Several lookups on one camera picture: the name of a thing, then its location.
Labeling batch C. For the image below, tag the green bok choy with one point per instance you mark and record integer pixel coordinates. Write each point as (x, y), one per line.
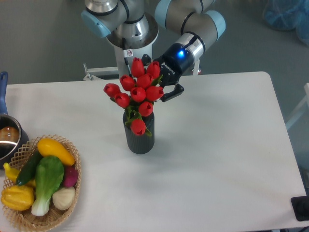
(48, 177)

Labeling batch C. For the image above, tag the blue plastic bag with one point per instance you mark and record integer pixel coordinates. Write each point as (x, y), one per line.
(288, 15)

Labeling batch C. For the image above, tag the blue handled saucepan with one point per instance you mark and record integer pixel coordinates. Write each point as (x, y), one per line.
(12, 135)

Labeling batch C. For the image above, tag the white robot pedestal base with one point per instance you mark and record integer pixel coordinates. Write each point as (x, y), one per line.
(132, 39)

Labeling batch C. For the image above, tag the small yellow gourd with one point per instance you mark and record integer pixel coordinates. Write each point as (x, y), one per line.
(12, 174)

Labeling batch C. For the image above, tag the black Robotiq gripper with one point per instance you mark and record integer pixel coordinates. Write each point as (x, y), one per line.
(173, 63)

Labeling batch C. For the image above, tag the white frame at right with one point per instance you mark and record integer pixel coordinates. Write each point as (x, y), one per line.
(299, 110)

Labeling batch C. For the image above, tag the dark green cucumber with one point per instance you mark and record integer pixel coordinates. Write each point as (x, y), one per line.
(28, 171)

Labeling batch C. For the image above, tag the red tulip bouquet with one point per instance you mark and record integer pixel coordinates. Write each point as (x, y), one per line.
(137, 94)

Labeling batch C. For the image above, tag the dark ribbed cylindrical vase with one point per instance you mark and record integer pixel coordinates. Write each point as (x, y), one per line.
(141, 144)

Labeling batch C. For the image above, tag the yellow squash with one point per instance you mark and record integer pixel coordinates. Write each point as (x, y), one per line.
(51, 147)

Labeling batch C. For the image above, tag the black device at edge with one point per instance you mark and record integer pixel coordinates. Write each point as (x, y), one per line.
(301, 207)

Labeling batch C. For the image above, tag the white garlic bulb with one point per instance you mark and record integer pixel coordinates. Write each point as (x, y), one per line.
(63, 198)

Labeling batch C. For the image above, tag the purple radish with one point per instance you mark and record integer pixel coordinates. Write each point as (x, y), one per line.
(70, 177)

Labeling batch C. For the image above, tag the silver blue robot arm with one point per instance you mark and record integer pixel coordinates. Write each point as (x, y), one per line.
(179, 16)

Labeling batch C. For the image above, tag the yellow bell pepper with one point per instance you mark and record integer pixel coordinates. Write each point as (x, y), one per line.
(18, 198)

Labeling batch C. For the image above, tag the woven wicker basket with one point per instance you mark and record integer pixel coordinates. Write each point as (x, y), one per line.
(24, 221)

